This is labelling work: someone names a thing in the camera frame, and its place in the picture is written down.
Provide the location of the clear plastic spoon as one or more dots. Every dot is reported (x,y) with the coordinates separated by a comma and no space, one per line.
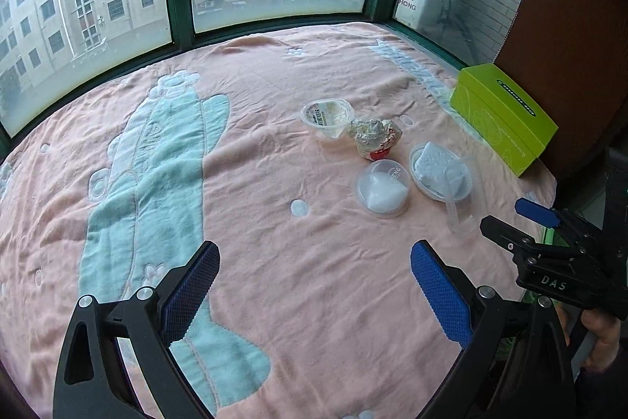
(454,208)

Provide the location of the person's right hand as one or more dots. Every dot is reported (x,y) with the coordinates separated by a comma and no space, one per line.
(601,340)

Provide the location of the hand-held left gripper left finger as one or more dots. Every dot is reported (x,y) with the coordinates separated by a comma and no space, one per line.
(191,286)

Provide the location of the clear round plastic container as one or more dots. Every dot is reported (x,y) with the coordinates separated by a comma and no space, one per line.
(382,193)

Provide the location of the lime green cardboard box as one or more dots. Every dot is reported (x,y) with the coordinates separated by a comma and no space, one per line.
(495,119)

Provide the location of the brown wooden cabinet panel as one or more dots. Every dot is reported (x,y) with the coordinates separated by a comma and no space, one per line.
(579,31)

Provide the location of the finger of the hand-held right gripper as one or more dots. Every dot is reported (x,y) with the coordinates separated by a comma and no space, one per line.
(505,237)
(535,209)

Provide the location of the pink printed blanket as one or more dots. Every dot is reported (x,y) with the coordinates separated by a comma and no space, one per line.
(304,301)

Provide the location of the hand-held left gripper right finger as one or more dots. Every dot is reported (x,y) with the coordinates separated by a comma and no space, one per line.
(439,291)

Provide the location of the crumpled foil wrapper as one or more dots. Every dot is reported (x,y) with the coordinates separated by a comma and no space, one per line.
(373,132)

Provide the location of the clear bowl with white tissue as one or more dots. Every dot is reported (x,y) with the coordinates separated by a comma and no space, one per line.
(434,166)

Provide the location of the clear jelly cup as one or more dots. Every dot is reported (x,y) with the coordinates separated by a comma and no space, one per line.
(324,114)

